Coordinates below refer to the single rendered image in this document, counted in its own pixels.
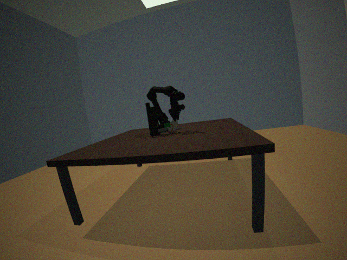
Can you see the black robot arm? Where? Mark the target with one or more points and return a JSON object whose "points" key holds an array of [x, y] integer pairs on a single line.
{"points": [[170, 92]]}

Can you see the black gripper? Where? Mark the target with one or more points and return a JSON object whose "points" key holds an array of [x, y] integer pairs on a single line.
{"points": [[174, 112]]}

